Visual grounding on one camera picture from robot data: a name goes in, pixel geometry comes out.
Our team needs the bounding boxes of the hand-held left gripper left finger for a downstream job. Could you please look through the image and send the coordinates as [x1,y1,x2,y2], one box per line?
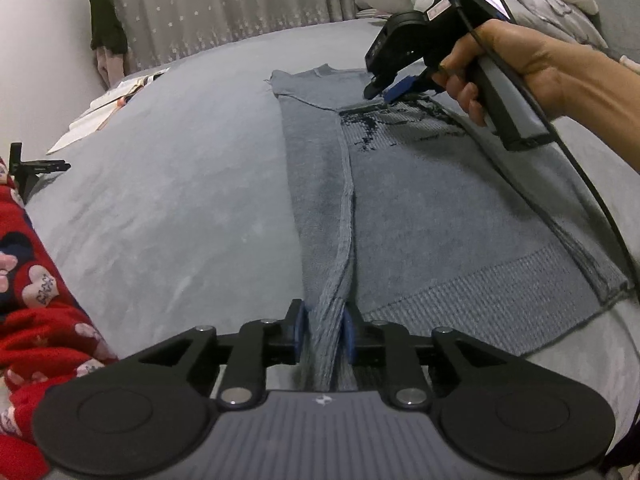
[135,299,307,408]

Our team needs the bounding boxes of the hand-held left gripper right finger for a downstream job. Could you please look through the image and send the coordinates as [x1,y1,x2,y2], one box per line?
[342,304,511,409]

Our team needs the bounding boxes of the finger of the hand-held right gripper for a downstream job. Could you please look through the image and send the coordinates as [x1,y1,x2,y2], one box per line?
[363,71,396,101]
[382,74,441,102]

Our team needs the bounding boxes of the grey knitted sweater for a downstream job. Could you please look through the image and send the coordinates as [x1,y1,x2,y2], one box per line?
[264,64,630,393]

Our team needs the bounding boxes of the person's right forearm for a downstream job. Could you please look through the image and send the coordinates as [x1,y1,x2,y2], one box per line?
[550,42,640,123]

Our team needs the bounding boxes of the person's right hand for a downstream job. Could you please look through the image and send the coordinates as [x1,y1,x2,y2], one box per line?
[431,19,583,128]

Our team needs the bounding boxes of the grey star-print curtain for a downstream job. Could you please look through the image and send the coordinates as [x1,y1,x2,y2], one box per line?
[102,0,381,73]

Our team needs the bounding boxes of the grey bed sheet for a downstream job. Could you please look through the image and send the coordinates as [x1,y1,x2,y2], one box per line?
[22,17,640,480]

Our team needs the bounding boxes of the red printed fleece clothing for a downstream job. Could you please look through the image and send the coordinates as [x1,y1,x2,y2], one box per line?
[0,157,121,480]

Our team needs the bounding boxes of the dark hanging garment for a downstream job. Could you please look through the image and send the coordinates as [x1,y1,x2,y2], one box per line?
[90,0,129,55]

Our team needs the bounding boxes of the open book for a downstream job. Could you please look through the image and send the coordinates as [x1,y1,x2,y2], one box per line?
[46,67,171,155]

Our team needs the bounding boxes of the black clamp stand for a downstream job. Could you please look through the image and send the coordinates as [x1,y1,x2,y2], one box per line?
[9,142,72,201]

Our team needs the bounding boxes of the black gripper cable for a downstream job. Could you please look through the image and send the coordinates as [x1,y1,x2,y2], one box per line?
[437,0,640,306]

